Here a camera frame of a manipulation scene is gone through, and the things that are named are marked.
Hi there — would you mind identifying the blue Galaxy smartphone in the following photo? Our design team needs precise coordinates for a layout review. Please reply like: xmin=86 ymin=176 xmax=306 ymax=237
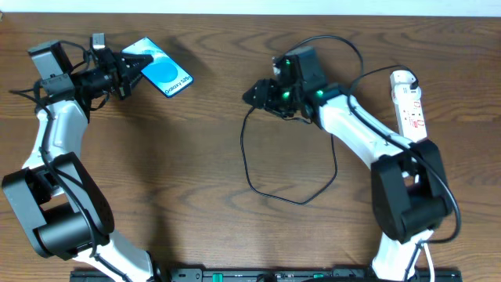
xmin=122 ymin=37 xmax=194 ymax=98

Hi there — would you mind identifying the white power strip cord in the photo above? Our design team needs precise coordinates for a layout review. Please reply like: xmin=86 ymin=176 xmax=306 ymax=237
xmin=420 ymin=242 xmax=436 ymax=282

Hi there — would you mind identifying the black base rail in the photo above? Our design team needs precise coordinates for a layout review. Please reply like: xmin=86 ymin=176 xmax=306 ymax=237
xmin=69 ymin=266 xmax=463 ymax=282

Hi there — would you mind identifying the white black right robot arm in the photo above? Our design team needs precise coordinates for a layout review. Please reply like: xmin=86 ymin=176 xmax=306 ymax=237
xmin=243 ymin=47 xmax=461 ymax=281

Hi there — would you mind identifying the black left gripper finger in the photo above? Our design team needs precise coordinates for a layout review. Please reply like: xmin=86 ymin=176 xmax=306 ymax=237
xmin=127 ymin=72 xmax=143 ymax=94
xmin=121 ymin=53 xmax=153 ymax=72

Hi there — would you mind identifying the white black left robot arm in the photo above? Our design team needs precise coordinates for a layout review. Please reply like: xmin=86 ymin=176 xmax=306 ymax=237
xmin=2 ymin=34 xmax=168 ymax=281

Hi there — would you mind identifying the black charging cable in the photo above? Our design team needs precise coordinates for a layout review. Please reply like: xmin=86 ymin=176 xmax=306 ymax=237
xmin=240 ymin=64 xmax=420 ymax=206

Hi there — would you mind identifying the white power strip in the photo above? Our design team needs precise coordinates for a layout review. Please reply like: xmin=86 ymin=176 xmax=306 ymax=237
xmin=390 ymin=70 xmax=427 ymax=143

